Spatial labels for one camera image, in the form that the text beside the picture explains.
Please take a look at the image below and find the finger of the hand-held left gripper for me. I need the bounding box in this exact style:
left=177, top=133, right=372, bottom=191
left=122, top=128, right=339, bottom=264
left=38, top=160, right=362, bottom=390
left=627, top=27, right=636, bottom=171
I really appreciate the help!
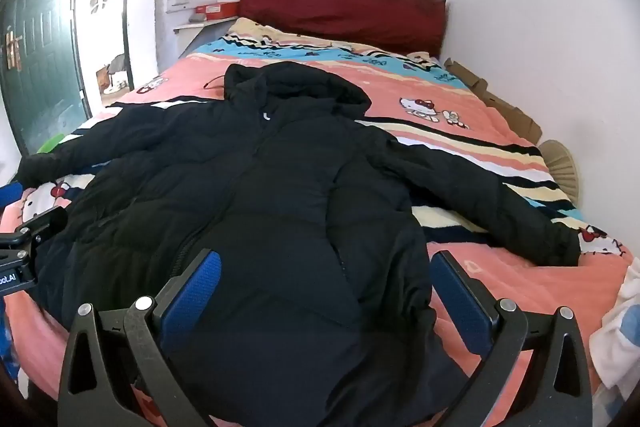
left=19, top=206, right=69, bottom=244

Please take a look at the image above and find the white wall shelf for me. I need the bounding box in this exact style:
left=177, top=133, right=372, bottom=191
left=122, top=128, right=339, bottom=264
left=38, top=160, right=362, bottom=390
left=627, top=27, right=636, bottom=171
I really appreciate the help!
left=173, top=16, right=239, bottom=34

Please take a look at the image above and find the white and blue cloth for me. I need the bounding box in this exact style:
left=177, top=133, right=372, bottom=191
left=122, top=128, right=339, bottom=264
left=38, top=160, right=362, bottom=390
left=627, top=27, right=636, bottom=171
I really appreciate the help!
left=589, top=256, right=640, bottom=408

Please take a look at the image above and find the beige woven fan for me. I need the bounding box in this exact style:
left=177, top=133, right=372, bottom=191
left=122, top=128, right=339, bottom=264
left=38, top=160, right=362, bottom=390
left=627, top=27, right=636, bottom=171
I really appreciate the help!
left=537, top=139, right=581, bottom=202

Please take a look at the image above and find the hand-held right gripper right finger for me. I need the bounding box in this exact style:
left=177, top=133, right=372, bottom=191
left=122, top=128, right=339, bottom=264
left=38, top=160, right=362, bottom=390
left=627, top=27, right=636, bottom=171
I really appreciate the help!
left=429, top=250, right=594, bottom=427

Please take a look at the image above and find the green object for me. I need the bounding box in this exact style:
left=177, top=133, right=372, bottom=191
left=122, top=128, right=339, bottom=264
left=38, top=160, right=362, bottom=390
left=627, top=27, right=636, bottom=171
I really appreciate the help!
left=37, top=133, right=66, bottom=154

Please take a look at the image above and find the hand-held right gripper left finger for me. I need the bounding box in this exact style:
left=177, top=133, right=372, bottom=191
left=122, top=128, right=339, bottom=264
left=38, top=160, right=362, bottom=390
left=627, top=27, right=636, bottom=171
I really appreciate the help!
left=57, top=248, right=222, bottom=427

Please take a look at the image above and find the dark red headboard cushion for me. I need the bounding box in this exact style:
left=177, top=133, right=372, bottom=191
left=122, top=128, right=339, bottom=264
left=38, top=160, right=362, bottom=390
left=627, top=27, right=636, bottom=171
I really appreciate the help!
left=236, top=0, right=447, bottom=56

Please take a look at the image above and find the green door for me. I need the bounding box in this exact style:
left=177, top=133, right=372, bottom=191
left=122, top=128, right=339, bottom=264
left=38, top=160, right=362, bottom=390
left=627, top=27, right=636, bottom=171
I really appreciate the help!
left=0, top=0, right=93, bottom=156

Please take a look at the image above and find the blue patterned cloth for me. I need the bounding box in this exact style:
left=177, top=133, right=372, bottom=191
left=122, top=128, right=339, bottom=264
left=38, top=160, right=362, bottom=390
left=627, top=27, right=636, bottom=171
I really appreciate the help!
left=0, top=307, right=22, bottom=390

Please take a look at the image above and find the red box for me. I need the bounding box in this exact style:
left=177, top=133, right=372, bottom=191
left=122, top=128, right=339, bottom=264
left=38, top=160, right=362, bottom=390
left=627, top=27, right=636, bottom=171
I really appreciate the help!
left=194, top=2, right=241, bottom=22

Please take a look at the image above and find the black puffer jacket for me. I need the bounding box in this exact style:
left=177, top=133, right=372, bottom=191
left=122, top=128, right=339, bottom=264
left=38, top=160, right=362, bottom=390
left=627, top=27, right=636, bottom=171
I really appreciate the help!
left=17, top=61, right=582, bottom=423

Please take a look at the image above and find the striped cartoon cat blanket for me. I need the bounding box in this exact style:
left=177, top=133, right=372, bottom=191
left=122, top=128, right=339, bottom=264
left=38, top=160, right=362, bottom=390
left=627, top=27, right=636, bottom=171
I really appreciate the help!
left=0, top=17, right=633, bottom=427

